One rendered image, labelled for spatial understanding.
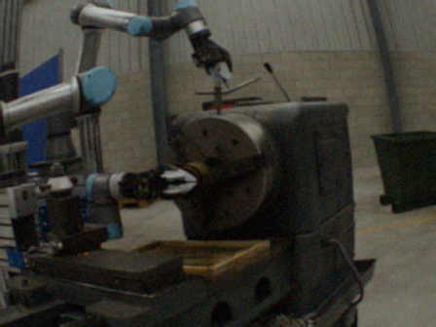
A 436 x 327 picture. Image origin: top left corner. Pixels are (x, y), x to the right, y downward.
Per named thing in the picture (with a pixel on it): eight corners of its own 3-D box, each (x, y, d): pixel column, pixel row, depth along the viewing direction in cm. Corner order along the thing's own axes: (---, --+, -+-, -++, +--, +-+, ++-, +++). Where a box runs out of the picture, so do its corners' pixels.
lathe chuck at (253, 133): (184, 220, 191) (179, 115, 187) (278, 227, 176) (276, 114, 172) (167, 226, 183) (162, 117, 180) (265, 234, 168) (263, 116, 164)
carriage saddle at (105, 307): (65, 275, 147) (60, 256, 147) (209, 297, 124) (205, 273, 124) (0, 296, 121) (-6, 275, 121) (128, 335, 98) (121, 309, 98)
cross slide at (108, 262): (57, 257, 145) (54, 241, 145) (187, 274, 124) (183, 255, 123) (20, 268, 130) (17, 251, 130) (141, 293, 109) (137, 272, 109)
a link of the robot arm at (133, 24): (63, -2, 198) (148, 13, 176) (81, -2, 207) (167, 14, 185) (54, 23, 201) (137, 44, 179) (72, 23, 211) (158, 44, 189)
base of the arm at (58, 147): (38, 163, 207) (35, 136, 207) (56, 158, 221) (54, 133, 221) (63, 159, 202) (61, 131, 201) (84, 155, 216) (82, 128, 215)
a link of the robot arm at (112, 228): (118, 233, 182) (112, 198, 181) (128, 238, 172) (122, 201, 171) (96, 236, 179) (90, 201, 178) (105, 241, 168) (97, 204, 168)
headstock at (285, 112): (257, 205, 253) (245, 107, 250) (360, 199, 229) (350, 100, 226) (175, 237, 201) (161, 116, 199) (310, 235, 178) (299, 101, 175)
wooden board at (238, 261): (160, 251, 180) (158, 238, 180) (271, 253, 162) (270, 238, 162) (101, 272, 154) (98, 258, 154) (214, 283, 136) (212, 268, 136)
